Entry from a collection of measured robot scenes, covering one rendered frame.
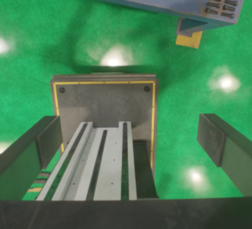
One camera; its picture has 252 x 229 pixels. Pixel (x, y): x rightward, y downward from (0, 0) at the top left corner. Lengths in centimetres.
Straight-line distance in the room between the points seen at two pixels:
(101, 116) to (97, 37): 61
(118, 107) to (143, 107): 16
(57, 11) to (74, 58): 36
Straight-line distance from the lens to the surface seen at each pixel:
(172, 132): 170
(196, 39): 158
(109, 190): 78
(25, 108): 178
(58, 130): 16
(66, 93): 125
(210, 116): 17
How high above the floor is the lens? 148
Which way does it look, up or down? 73 degrees down
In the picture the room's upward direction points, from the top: 179 degrees clockwise
